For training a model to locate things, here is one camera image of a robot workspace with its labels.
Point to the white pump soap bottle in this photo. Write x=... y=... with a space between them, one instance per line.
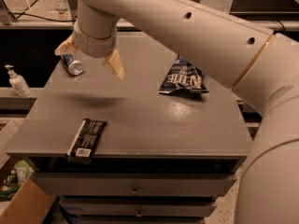
x=17 y=82

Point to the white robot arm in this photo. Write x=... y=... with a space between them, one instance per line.
x=258 y=65

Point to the green white bottle in box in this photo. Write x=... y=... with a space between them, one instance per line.
x=23 y=170

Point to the grey drawer cabinet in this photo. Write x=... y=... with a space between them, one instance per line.
x=161 y=159

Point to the metal railing frame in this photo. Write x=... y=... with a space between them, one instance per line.
x=279 y=15

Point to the silver blue redbull can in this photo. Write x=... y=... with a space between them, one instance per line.
x=72 y=64

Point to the brown cardboard box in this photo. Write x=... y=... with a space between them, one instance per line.
x=30 y=204

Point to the black snack bar wrapper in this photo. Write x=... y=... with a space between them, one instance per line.
x=85 y=141

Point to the blue Kettle chips bag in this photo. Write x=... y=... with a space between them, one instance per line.
x=183 y=76

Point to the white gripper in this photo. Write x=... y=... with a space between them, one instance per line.
x=93 y=44

